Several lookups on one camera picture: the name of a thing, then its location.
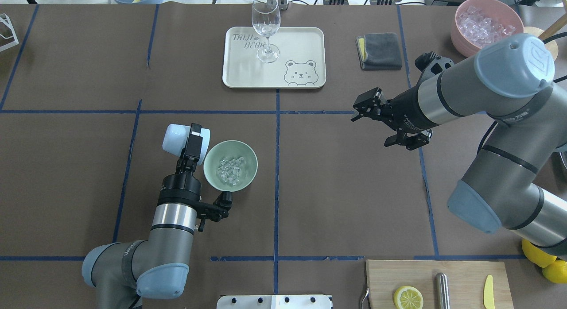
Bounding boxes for pink bowl of ice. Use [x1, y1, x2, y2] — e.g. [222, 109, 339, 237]
[451, 0, 524, 57]

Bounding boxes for cream bear tray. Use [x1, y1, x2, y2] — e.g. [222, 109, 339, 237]
[222, 27, 327, 89]

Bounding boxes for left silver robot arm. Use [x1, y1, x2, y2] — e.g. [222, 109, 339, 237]
[82, 123, 210, 309]

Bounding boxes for half lemon slice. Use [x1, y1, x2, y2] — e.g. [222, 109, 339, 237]
[393, 286, 424, 309]

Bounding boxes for white wire cup rack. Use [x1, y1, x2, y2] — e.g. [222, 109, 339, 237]
[0, 14, 19, 51]

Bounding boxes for dark grey folded cloth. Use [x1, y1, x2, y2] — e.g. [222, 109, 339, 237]
[356, 33, 402, 70]

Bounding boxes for clear wine glass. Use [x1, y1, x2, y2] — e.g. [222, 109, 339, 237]
[251, 0, 281, 63]

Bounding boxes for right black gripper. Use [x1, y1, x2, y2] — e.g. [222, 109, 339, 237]
[351, 88, 426, 133]

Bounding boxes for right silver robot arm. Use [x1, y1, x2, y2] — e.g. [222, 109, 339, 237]
[352, 33, 567, 260]

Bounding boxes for mint green bowl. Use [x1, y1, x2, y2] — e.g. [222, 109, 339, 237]
[204, 141, 258, 192]

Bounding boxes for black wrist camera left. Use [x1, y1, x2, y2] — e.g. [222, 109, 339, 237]
[192, 191, 233, 232]

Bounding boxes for wooden stand with carton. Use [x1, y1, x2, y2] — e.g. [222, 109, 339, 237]
[524, 0, 567, 61]

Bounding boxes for ice cubes in green bowl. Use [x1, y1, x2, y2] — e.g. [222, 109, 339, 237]
[216, 156, 246, 186]

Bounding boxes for black handled knife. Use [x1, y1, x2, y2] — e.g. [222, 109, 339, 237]
[436, 272, 451, 309]

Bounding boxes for yellow plastic knife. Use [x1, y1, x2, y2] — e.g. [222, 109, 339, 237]
[483, 274, 495, 309]

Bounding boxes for wooden cutting board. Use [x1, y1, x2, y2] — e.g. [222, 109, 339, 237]
[361, 260, 514, 309]

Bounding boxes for yellow lemon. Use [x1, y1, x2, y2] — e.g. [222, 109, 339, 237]
[541, 259, 567, 284]
[521, 239, 557, 268]

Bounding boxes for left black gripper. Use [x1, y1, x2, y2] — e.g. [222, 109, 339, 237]
[158, 123, 204, 208]

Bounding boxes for light blue plastic cup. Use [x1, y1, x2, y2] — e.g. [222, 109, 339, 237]
[162, 124, 210, 165]

